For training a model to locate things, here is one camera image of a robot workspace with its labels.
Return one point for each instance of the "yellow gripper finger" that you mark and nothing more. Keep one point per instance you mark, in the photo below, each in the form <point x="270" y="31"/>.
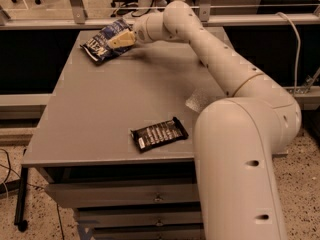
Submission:
<point x="124" y="38"/>

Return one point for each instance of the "blue chip bag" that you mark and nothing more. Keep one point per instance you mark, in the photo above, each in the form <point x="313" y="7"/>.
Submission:
<point x="97" y="48"/>

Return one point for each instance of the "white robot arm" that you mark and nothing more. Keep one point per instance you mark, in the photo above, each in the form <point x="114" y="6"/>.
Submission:
<point x="235" y="137"/>

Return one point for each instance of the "black snack bar packet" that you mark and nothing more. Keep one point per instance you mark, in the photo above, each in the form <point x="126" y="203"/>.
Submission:
<point x="159" y="134"/>

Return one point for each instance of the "grey drawer cabinet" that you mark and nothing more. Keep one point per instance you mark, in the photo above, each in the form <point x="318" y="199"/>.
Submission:
<point x="84" y="134"/>

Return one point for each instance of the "top grey drawer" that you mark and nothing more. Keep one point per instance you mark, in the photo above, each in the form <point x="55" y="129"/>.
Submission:
<point x="123" y="193"/>

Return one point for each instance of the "grey drawer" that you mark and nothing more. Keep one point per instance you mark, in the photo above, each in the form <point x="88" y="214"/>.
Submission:
<point x="123" y="193"/>
<point x="169" y="232"/>
<point x="144" y="217"/>

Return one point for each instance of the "middle grey drawer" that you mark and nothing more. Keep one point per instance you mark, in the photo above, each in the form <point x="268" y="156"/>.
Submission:
<point x="144" y="217"/>

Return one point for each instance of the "bottom grey drawer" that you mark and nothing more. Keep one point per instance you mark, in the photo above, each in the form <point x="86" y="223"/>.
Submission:
<point x="169" y="232"/>

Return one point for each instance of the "black stand leg with caster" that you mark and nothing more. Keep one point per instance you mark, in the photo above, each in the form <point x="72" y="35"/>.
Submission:
<point x="19" y="220"/>

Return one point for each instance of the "grey metal railing frame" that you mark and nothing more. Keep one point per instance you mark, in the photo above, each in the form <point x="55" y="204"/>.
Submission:
<point x="80" y="14"/>

